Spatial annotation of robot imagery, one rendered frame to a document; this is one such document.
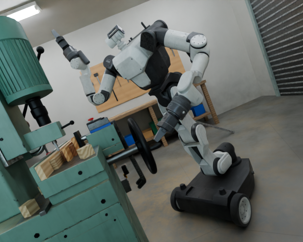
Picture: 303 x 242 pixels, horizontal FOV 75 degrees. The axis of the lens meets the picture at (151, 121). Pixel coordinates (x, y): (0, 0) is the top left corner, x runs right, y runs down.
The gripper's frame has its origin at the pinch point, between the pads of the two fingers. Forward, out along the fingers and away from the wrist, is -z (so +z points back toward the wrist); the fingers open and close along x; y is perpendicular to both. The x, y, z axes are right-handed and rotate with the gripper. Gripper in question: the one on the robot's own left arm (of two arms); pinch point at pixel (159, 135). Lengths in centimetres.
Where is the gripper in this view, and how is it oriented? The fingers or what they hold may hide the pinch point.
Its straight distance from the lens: 85.5
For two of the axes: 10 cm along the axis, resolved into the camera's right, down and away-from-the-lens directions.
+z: 5.8, -8.1, 0.9
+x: -2.0, -0.3, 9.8
